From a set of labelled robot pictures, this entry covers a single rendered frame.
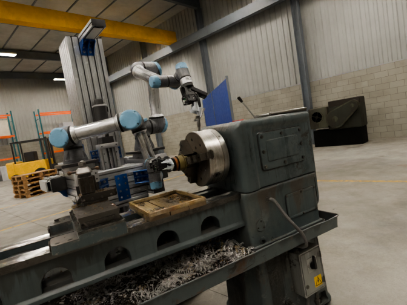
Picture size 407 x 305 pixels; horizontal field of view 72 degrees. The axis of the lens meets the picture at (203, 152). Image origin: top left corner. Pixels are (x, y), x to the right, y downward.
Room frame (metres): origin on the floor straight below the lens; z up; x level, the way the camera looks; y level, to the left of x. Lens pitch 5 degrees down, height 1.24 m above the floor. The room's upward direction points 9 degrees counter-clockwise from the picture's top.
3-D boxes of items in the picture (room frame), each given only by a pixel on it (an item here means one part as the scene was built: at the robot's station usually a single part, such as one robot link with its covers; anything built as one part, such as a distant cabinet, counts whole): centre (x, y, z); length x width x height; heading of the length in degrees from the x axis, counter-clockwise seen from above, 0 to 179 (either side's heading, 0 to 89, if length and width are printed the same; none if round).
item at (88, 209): (1.32, 0.57, 0.95); 0.43 x 0.17 x 0.05; 29
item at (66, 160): (1.84, 0.83, 1.21); 0.15 x 0.15 x 0.10
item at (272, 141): (1.82, -0.34, 1.06); 0.59 x 0.48 x 0.39; 119
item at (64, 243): (1.29, 0.60, 0.90); 0.47 x 0.30 x 0.06; 29
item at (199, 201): (1.48, 0.24, 0.89); 0.36 x 0.30 x 0.04; 29
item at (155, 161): (1.59, 0.26, 1.08); 0.12 x 0.09 x 0.08; 28
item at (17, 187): (9.52, 5.71, 0.36); 1.26 x 0.86 x 0.73; 147
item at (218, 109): (8.47, -0.53, 1.18); 4.12 x 0.80 x 2.35; 7
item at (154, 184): (1.75, 0.32, 0.98); 0.11 x 0.08 x 0.11; 4
